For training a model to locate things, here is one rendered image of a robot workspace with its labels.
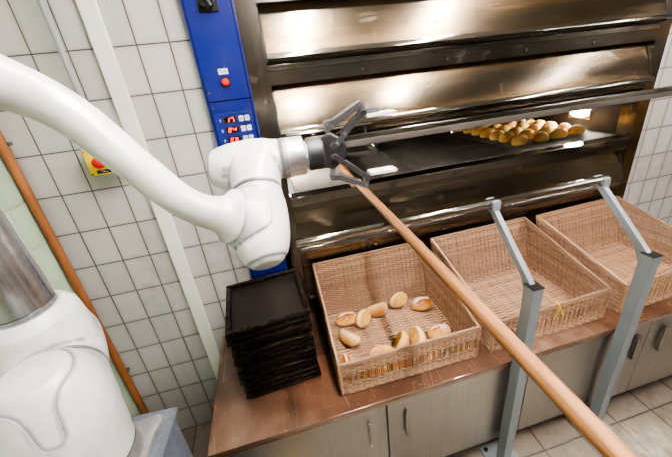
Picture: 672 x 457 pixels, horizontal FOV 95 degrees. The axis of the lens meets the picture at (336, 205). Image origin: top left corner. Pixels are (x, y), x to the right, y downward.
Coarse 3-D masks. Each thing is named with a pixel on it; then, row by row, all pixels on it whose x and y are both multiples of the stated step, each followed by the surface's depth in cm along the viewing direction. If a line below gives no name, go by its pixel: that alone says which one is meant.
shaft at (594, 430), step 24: (384, 216) 103; (408, 240) 86; (432, 264) 75; (456, 288) 66; (480, 312) 59; (504, 336) 53; (528, 360) 48; (552, 384) 45; (576, 408) 41; (600, 432) 38; (624, 456) 36
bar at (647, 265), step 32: (544, 192) 113; (608, 192) 118; (384, 224) 103; (512, 256) 105; (640, 256) 110; (544, 288) 98; (640, 288) 112; (608, 352) 128; (512, 384) 117; (608, 384) 131; (512, 416) 122; (480, 448) 141; (512, 448) 131
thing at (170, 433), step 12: (132, 420) 67; (168, 420) 67; (168, 432) 64; (180, 432) 70; (156, 444) 62; (168, 444) 65; (180, 444) 70; (156, 456) 60; (168, 456) 64; (180, 456) 69; (192, 456) 74
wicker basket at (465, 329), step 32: (352, 256) 145; (384, 256) 148; (416, 256) 152; (320, 288) 132; (352, 288) 147; (416, 288) 154; (448, 288) 131; (384, 320) 141; (416, 320) 139; (448, 320) 137; (352, 352) 127; (384, 352) 108; (416, 352) 112; (448, 352) 122; (352, 384) 110
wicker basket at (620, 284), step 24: (552, 216) 164; (576, 216) 168; (600, 216) 171; (648, 216) 160; (576, 240) 170; (600, 240) 174; (624, 240) 173; (648, 240) 162; (552, 264) 158; (600, 264) 134; (624, 264) 159; (624, 288) 143
